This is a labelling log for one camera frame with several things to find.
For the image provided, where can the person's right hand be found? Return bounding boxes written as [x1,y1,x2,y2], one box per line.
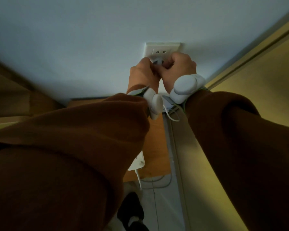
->
[158,52,197,94]

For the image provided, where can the person's left hand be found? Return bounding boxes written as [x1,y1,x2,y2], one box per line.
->
[127,57,162,94]

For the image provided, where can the white power cable with plug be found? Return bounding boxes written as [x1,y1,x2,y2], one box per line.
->
[134,57,181,190]

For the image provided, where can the white wall socket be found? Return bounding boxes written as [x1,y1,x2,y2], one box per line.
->
[144,42,181,65]

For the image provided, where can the white power strip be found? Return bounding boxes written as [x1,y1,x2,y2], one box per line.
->
[127,150,145,171]

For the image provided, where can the person's right forearm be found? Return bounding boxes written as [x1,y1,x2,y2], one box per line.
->
[184,90,289,231]

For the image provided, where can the person's left forearm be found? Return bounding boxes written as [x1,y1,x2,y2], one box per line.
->
[0,93,150,231]

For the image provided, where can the person's right leg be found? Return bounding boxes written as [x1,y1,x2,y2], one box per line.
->
[117,192,150,231]

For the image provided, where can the white right wrist tracker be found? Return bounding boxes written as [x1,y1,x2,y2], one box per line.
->
[169,74,206,105]

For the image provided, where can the white wrist tracker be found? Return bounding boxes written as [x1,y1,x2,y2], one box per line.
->
[127,86,164,120]
[169,74,206,105]

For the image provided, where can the white left wrist tracker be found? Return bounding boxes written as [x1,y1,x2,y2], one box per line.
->
[127,86,164,120]

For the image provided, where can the small wooden bedside table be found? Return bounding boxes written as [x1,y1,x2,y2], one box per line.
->
[67,97,171,183]

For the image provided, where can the beige wardrobe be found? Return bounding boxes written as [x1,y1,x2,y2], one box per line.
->
[163,4,289,231]

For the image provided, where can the wooden bed frame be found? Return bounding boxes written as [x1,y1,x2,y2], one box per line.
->
[0,55,66,133]

